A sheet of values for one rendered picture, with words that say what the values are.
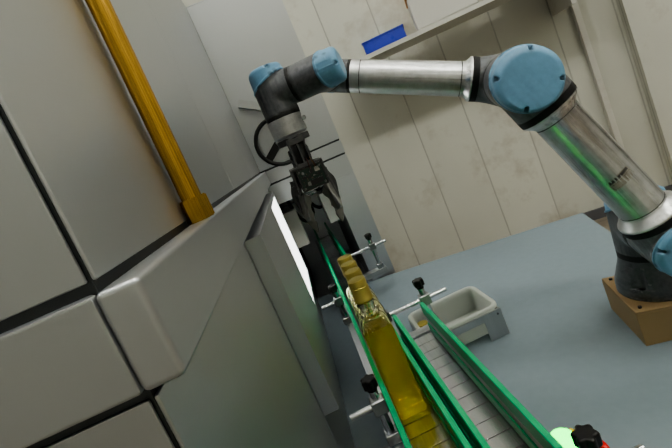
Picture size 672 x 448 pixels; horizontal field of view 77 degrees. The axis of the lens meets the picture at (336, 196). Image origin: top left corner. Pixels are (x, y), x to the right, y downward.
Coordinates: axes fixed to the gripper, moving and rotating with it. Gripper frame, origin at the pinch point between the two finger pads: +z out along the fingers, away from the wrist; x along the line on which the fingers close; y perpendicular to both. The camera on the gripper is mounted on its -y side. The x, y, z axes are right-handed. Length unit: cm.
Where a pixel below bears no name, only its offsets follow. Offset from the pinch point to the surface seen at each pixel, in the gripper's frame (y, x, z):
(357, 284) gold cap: 19.0, -0.7, 9.6
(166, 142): 49, -14, -23
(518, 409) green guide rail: 40, 12, 29
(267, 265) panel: 23.2, -13.5, -1.4
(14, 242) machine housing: 70, -19, -18
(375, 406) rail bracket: 24.6, -6.6, 29.0
